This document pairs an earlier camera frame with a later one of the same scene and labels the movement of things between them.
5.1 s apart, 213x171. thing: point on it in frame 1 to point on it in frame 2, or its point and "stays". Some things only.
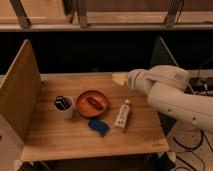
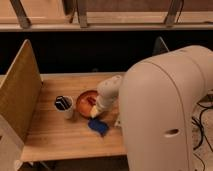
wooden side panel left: [20, 92] stays
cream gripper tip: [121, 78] to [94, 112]
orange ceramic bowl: [91, 103] stays
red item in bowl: [95, 103] stays
